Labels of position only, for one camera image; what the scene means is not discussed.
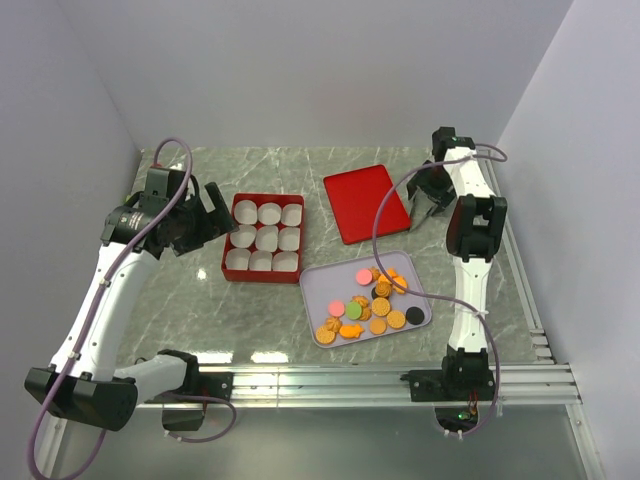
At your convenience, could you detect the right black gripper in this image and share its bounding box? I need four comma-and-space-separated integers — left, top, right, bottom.
406, 160, 457, 215

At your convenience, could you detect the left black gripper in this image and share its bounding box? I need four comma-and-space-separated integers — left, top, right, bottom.
171, 182, 238, 256

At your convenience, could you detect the pink round cookie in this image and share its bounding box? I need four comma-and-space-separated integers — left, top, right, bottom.
356, 269, 373, 286
327, 300, 345, 317

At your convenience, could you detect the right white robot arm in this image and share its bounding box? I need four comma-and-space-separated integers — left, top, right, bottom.
406, 126, 508, 402

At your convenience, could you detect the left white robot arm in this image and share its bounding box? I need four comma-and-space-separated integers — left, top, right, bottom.
25, 167, 237, 431

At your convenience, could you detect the red cookie box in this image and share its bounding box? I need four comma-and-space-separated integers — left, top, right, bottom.
221, 193, 304, 284

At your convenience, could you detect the red box lid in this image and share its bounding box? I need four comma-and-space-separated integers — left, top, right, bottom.
323, 165, 411, 245

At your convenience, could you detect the black sandwich cookie right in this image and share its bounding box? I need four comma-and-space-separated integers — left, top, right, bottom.
405, 306, 426, 325

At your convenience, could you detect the dotted round biscuit middle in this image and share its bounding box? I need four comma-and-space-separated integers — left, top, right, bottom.
371, 297, 392, 317

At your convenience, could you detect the dotted round biscuit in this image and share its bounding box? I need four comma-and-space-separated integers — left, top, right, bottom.
386, 310, 406, 330
315, 325, 336, 345
371, 297, 392, 317

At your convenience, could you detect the dotted round biscuit right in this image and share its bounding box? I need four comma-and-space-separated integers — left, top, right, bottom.
386, 310, 406, 330

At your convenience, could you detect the lilac plastic tray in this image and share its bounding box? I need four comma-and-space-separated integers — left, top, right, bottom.
300, 256, 432, 349

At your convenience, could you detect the green round cookie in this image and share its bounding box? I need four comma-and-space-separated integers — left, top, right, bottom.
345, 301, 363, 320

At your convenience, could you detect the plain orange round cookie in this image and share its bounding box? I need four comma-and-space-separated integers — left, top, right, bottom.
369, 318, 387, 335

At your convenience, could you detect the dotted round biscuit left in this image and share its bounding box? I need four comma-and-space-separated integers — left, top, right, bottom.
315, 325, 336, 345

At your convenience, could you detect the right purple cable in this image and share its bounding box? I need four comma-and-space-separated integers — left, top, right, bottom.
371, 143, 509, 439

